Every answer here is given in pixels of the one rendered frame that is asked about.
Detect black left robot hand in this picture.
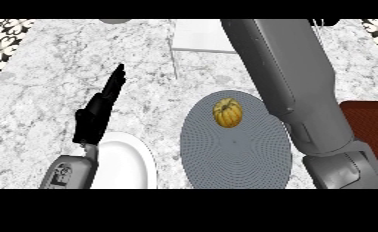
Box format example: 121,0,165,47
70,63,126,146

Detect yellow cupcake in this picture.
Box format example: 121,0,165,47
211,97,245,129

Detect round grey placemat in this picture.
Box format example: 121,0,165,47
178,89,293,190

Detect white plate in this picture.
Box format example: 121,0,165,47
72,131,159,190

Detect grey round object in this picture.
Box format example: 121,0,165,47
97,18,132,25

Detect white rectangular block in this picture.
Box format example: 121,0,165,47
168,18,237,55

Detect brown wooden board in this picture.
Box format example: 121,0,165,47
338,100,378,154

